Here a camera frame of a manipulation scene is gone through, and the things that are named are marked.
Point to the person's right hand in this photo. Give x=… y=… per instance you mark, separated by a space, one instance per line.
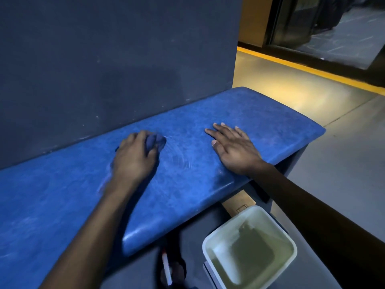
x=237 y=153

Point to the person's left hand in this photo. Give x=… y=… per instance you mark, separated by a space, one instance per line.
x=132 y=165

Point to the person's left thumb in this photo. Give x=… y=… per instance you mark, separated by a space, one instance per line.
x=153 y=155

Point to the person's right middle finger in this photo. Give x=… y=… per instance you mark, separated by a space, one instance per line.
x=225 y=133

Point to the person's right little finger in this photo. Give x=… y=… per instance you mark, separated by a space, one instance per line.
x=243 y=134

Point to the person's right thumb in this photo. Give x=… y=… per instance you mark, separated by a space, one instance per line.
x=218 y=151

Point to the blue cleaning cloth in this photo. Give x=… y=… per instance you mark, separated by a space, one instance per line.
x=155 y=141

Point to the person's right forearm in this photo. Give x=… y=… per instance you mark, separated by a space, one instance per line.
x=315 y=219

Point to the person's left forearm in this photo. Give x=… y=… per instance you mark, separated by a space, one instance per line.
x=90 y=237

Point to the blue padded bench seat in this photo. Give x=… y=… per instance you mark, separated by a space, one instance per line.
x=192 y=165

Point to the brass floor socket cover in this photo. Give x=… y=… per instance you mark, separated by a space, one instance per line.
x=237 y=204

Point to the white square water bucket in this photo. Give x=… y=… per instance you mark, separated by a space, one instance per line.
x=249 y=249

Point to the black spray bottle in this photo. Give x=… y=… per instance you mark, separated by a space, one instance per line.
x=171 y=267

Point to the dark framed glass door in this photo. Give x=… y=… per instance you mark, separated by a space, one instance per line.
x=324 y=30

